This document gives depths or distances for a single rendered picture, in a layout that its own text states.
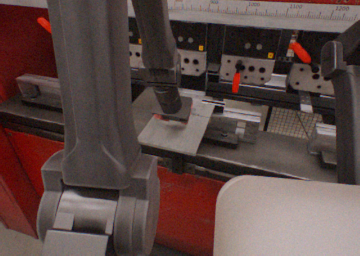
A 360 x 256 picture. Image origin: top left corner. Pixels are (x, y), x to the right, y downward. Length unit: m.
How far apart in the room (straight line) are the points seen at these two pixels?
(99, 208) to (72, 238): 0.03
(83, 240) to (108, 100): 0.12
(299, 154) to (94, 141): 0.81
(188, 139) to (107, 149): 0.52
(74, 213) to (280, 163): 0.73
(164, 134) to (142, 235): 0.52
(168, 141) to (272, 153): 0.38
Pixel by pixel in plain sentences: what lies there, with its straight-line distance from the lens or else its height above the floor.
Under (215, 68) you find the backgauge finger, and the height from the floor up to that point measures 1.03.
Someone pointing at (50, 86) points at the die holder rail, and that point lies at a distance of 1.21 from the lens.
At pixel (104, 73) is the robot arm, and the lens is 0.20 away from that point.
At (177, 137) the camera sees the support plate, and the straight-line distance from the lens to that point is 0.73.
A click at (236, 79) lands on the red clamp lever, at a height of 1.14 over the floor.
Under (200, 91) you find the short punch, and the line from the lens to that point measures 0.89.
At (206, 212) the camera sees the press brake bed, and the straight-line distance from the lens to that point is 1.09.
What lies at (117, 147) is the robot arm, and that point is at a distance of 0.22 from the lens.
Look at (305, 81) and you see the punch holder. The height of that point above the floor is 1.14.
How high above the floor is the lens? 1.46
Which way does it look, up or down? 35 degrees down
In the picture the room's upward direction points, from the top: straight up
